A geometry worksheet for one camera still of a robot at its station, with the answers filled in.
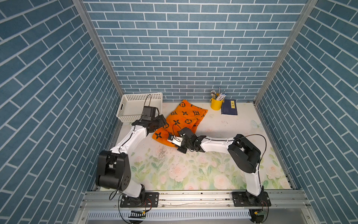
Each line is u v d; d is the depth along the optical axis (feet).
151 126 2.09
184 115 3.58
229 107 3.82
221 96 3.41
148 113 2.26
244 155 1.69
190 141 2.37
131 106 3.86
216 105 3.75
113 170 1.55
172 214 2.53
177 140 2.58
